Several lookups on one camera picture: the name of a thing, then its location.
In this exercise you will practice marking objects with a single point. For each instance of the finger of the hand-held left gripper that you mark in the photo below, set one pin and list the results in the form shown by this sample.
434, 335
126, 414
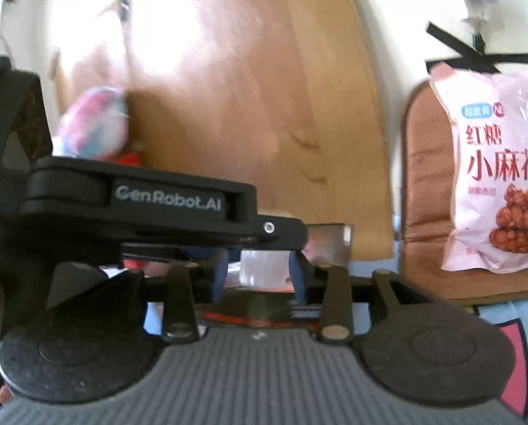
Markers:
153, 253
281, 230

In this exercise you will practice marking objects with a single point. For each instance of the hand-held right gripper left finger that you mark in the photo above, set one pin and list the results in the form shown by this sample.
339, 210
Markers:
219, 276

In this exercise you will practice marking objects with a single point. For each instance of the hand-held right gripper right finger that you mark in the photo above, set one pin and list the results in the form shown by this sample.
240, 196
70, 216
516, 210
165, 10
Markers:
297, 276

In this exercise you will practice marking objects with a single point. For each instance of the white packet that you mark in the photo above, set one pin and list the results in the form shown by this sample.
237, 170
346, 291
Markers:
264, 270

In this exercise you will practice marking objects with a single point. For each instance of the black printed box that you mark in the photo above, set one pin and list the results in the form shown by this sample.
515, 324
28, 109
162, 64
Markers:
255, 307

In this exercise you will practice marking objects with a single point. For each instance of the red gift bag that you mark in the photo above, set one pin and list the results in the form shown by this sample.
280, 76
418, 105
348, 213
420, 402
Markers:
131, 159

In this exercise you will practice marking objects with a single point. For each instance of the pink and blue plush toy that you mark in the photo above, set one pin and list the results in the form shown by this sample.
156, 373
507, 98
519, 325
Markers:
93, 124

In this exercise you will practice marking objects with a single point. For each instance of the wooden board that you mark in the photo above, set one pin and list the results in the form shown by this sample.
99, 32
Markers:
246, 97

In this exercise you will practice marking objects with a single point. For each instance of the brown seat cushion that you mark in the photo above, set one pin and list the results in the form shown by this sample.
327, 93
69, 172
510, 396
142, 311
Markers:
427, 186

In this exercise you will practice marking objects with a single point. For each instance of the pink snack bag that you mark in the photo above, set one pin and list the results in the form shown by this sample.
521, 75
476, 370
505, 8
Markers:
498, 164

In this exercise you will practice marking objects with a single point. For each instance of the printed blanket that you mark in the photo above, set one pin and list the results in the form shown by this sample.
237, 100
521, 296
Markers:
516, 341

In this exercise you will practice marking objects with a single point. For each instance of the black tape strips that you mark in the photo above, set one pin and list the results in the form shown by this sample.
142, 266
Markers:
476, 53

